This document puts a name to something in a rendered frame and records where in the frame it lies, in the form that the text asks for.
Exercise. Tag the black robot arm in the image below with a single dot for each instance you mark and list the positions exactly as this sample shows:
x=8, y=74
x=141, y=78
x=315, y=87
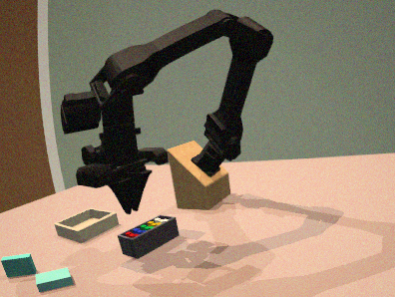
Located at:
x=132, y=69

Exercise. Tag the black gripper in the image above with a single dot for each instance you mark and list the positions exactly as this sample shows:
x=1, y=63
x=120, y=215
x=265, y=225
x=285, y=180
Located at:
x=125, y=172

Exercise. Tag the teal rectangular block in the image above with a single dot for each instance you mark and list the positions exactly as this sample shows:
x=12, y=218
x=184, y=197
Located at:
x=18, y=265
x=53, y=279

